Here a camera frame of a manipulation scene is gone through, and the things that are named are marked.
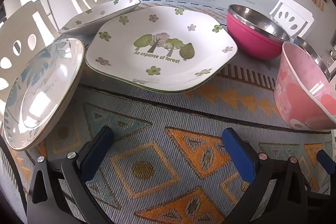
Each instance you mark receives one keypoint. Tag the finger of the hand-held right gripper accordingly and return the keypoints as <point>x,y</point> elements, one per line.
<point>319,196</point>
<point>326,161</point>

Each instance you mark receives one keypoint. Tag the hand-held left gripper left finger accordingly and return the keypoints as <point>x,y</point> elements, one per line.
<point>96,154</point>

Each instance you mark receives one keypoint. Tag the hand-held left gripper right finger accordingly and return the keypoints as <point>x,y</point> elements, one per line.
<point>239,154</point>

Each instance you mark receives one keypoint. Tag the pink cartoon bowl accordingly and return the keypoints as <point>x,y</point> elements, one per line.
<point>296,98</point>

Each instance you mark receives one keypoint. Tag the round leaf print plate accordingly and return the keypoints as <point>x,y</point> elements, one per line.
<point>39,98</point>

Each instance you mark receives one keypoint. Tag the large tree print square plate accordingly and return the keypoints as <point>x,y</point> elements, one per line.
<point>183,74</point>

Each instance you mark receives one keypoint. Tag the magenta steel bowl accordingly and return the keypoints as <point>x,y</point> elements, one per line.
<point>252,40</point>

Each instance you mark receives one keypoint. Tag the small floral square plate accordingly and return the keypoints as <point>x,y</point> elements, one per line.
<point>105,14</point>

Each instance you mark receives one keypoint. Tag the patterned woven table mat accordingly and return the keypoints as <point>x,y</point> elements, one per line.
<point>157,140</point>

